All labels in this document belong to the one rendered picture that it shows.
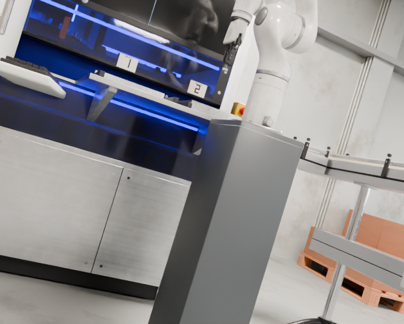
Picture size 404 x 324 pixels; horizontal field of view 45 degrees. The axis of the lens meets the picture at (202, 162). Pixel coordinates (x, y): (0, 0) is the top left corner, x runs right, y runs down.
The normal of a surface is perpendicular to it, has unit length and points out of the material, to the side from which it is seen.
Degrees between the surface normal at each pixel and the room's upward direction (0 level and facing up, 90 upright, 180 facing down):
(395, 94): 90
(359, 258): 90
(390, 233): 90
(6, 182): 90
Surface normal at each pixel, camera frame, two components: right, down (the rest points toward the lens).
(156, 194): 0.35, 0.10
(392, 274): -0.89, -0.28
